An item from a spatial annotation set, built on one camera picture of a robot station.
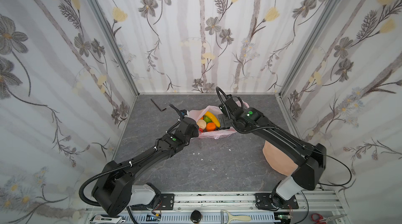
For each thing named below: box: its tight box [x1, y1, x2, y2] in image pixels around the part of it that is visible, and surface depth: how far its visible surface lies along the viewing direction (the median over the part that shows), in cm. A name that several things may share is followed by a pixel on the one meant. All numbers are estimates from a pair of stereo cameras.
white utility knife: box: [88, 214, 126, 224], surface depth 70 cm
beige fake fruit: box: [196, 119, 207, 130], surface depth 100 cm
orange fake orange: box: [205, 121, 217, 132], surface depth 98 cm
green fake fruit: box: [203, 115, 212, 123], surface depth 100 cm
